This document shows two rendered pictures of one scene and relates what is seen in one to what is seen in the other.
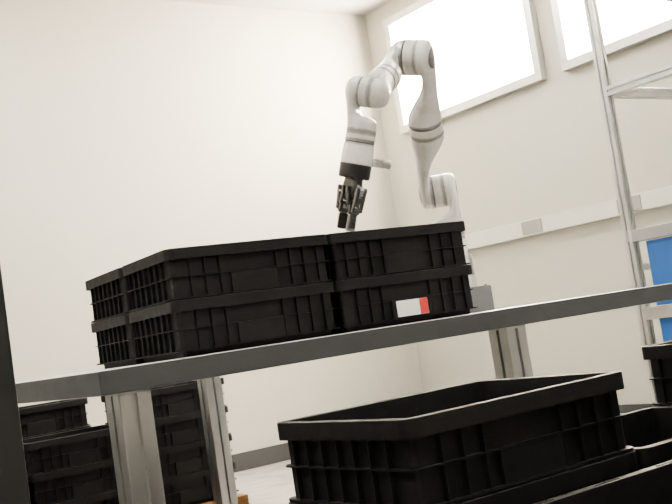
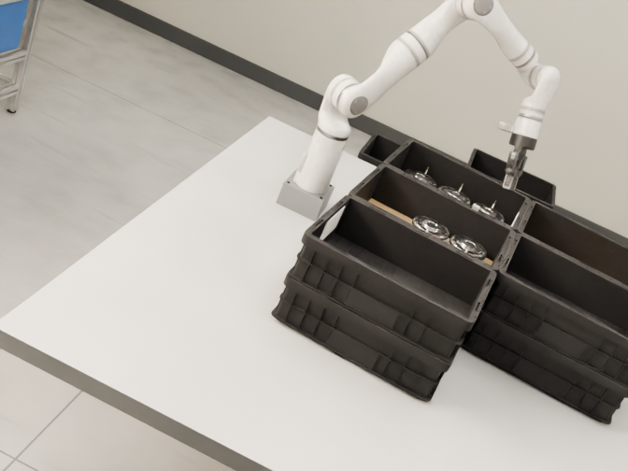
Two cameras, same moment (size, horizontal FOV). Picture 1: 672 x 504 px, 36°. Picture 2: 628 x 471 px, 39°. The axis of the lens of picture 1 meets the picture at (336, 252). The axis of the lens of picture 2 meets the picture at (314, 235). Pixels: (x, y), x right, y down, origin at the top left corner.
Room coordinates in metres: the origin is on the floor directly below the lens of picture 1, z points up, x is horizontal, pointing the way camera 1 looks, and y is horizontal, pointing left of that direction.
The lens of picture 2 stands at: (4.53, 1.25, 1.74)
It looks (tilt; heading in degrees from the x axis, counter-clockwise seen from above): 26 degrees down; 222
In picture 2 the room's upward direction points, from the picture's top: 23 degrees clockwise
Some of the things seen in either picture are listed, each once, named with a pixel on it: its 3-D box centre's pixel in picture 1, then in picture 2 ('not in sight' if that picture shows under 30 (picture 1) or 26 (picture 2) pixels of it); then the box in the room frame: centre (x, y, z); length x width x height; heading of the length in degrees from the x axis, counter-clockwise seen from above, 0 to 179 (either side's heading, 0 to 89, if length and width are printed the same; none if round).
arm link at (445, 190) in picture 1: (443, 204); (341, 108); (2.88, -0.32, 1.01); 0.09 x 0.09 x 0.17; 85
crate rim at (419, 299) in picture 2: not in sight; (403, 257); (3.09, 0.22, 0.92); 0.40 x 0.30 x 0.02; 121
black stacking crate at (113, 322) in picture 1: (185, 332); (549, 342); (2.62, 0.41, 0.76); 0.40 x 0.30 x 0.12; 121
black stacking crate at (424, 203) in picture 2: not in sight; (425, 234); (2.83, 0.07, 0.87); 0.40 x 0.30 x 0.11; 121
